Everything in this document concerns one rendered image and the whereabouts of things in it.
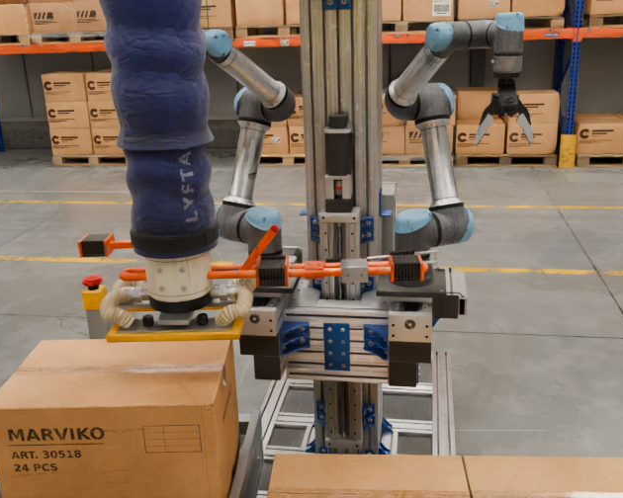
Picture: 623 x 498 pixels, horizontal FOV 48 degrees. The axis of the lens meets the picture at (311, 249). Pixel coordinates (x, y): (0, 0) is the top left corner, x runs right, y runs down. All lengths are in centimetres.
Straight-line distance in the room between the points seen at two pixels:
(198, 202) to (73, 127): 834
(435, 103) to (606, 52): 808
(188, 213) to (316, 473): 95
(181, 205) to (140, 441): 64
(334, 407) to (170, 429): 91
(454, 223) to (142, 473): 121
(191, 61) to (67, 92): 834
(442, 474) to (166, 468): 84
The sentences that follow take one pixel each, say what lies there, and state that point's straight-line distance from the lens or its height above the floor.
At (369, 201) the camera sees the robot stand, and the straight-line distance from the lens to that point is 242.
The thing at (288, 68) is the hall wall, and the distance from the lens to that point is 1031.
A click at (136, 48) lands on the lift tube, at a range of 167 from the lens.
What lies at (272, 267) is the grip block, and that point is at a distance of 183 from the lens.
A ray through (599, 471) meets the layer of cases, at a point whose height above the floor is 54.
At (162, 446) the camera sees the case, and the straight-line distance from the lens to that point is 195.
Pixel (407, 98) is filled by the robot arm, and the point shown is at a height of 163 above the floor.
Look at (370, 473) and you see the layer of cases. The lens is 227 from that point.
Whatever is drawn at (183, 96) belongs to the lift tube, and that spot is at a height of 172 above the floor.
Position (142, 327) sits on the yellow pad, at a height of 114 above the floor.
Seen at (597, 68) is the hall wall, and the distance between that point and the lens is 1036.
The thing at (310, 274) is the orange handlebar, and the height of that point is 125.
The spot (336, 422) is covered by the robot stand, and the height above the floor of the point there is 43.
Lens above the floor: 190
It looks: 19 degrees down
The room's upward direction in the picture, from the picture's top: 2 degrees counter-clockwise
